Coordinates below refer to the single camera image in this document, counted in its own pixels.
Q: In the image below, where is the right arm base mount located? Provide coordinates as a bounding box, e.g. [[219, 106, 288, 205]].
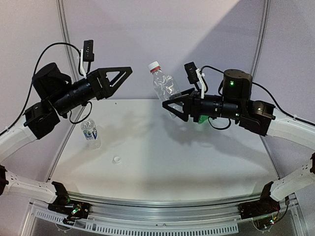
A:
[[237, 196, 289, 232]]

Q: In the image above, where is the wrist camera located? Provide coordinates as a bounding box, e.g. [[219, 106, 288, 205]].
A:
[[184, 62, 208, 99], [79, 39, 95, 78]]

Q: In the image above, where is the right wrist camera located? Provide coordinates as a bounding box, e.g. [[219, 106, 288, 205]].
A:
[[184, 62, 208, 99]]

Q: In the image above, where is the right aluminium wall post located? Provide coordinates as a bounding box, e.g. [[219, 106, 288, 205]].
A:
[[250, 0, 271, 79]]

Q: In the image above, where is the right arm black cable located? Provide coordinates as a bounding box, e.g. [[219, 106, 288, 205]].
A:
[[200, 65, 315, 131]]

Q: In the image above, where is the aluminium front rail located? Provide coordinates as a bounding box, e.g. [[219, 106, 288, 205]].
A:
[[28, 194, 300, 236]]

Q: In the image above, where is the crushed clear bottle red label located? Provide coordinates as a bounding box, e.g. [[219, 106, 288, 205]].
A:
[[147, 61, 184, 119]]

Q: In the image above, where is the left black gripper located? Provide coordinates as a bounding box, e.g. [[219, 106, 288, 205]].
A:
[[52, 64, 132, 114]]

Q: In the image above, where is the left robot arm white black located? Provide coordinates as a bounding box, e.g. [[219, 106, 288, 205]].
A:
[[0, 62, 132, 213]]

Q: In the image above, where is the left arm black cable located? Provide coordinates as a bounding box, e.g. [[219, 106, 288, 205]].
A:
[[0, 42, 93, 135]]

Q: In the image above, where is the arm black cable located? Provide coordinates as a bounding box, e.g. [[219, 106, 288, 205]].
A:
[[0, 42, 93, 135], [200, 65, 315, 131]]

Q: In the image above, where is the aluminium wall post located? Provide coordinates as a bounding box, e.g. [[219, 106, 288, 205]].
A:
[[56, 0, 79, 81], [250, 0, 271, 79]]

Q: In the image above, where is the clear labelled water bottle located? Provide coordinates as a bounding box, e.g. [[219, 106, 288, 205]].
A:
[[80, 118, 101, 149]]

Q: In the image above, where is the green plastic bottle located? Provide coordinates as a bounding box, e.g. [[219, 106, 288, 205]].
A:
[[198, 116, 209, 124]]

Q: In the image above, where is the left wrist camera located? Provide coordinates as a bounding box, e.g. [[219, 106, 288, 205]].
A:
[[79, 39, 95, 78]]

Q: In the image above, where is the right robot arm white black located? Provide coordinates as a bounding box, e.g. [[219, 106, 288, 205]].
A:
[[162, 69, 315, 149]]

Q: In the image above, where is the left aluminium wall post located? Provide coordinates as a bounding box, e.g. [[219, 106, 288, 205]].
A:
[[56, 0, 79, 81]]

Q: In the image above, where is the white bottle cap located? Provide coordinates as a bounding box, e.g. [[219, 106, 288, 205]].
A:
[[112, 156, 122, 164]]

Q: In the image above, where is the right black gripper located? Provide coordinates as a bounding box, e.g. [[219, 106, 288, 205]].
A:
[[161, 88, 242, 122]]

